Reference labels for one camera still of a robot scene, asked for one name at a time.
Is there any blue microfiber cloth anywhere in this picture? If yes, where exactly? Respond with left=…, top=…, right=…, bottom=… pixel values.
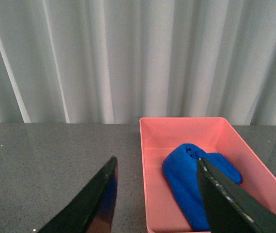
left=162, top=143, right=243, bottom=232

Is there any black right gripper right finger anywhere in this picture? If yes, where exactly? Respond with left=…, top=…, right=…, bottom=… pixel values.
left=197, top=158, right=276, bottom=233

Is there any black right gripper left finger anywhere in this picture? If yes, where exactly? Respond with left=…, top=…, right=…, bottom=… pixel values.
left=39, top=156, right=117, bottom=233

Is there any white pleated curtain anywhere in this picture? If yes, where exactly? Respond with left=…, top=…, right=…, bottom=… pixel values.
left=0, top=0, right=276, bottom=125

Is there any pink plastic bin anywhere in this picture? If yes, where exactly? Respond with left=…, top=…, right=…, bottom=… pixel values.
left=140, top=117, right=276, bottom=233

